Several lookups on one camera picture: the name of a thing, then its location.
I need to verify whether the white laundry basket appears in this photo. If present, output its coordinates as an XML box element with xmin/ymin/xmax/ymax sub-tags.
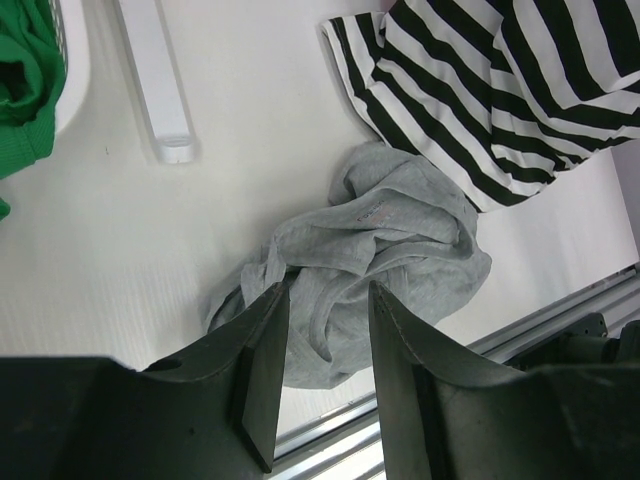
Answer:
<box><xmin>49</xmin><ymin>0</ymin><xmax>91</xmax><ymax>135</ymax></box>

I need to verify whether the grey tank top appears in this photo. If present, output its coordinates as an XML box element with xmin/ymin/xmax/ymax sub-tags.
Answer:
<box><xmin>206</xmin><ymin>143</ymin><xmax>491</xmax><ymax>389</ymax></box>

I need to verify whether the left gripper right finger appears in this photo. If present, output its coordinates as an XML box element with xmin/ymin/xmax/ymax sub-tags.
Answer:
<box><xmin>367</xmin><ymin>280</ymin><xmax>521</xmax><ymax>480</ymax></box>

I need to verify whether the green shirt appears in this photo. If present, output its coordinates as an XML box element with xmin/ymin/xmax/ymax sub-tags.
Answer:
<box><xmin>0</xmin><ymin>0</ymin><xmax>70</xmax><ymax>221</ymax></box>

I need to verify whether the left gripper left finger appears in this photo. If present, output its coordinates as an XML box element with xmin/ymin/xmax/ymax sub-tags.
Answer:
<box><xmin>134</xmin><ymin>283</ymin><xmax>292</xmax><ymax>474</ymax></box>

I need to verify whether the white clothes rack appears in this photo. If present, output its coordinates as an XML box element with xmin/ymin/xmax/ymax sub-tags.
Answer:
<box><xmin>115</xmin><ymin>0</ymin><xmax>197</xmax><ymax>165</ymax></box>

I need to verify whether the black white striped shirt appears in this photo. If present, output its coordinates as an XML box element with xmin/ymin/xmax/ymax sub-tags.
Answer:
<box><xmin>322</xmin><ymin>0</ymin><xmax>639</xmax><ymax>212</ymax></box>

